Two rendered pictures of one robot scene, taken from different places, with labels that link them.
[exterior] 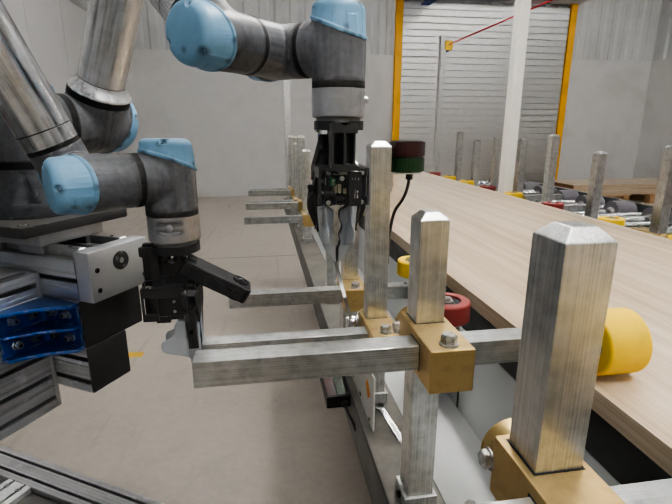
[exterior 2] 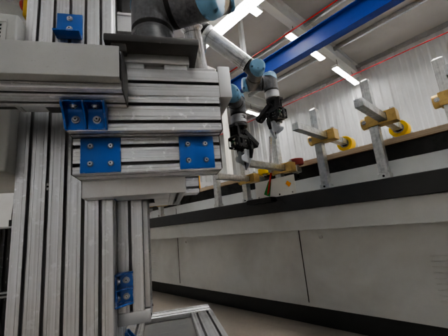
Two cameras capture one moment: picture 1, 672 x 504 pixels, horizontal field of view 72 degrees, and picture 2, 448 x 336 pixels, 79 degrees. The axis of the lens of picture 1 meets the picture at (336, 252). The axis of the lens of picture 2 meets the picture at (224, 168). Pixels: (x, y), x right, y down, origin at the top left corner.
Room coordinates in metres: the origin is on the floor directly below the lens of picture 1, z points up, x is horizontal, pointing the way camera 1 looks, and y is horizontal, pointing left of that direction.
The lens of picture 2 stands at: (-0.23, 1.00, 0.58)
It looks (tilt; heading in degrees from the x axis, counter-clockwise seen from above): 12 degrees up; 325
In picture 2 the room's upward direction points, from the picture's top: 5 degrees counter-clockwise
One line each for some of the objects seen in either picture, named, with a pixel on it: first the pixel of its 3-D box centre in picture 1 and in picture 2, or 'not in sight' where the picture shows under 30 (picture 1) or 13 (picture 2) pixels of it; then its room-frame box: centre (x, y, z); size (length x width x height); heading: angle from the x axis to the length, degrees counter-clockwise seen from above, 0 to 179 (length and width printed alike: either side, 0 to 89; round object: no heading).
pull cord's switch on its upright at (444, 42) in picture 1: (441, 118); not in sight; (3.48, -0.76, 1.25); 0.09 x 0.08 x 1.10; 9
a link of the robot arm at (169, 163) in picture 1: (167, 177); (237, 105); (0.68, 0.25, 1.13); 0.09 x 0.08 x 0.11; 132
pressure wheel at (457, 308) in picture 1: (445, 327); (297, 168); (0.76, -0.19, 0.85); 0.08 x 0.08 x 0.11
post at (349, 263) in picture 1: (349, 265); (244, 171); (1.02, -0.03, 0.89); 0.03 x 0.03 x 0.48; 9
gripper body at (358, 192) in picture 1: (339, 164); (275, 110); (0.68, 0.00, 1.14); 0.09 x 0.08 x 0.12; 9
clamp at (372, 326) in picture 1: (379, 332); (283, 169); (0.75, -0.08, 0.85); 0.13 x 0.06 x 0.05; 9
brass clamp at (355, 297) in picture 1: (350, 290); (248, 179); (1.00, -0.03, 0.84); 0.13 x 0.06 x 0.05; 9
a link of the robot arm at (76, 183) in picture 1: (91, 182); (229, 97); (0.63, 0.33, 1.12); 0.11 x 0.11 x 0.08; 42
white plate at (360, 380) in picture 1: (357, 367); (274, 188); (0.80, -0.04, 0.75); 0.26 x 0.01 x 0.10; 9
